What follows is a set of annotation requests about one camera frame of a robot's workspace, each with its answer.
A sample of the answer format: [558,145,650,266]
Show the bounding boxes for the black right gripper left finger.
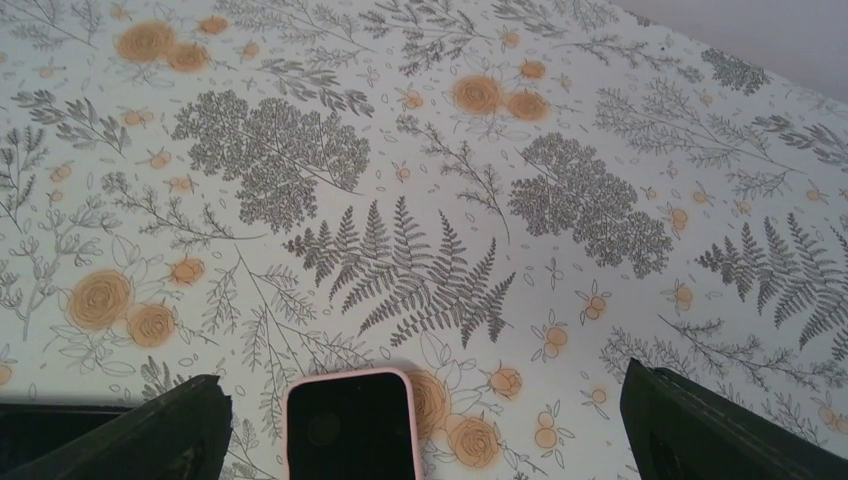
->
[1,374,232,479]

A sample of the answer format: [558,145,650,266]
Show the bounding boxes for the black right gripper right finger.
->
[620,359,847,480]

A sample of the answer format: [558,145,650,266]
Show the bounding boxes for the pink phone case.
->
[281,367,425,480]

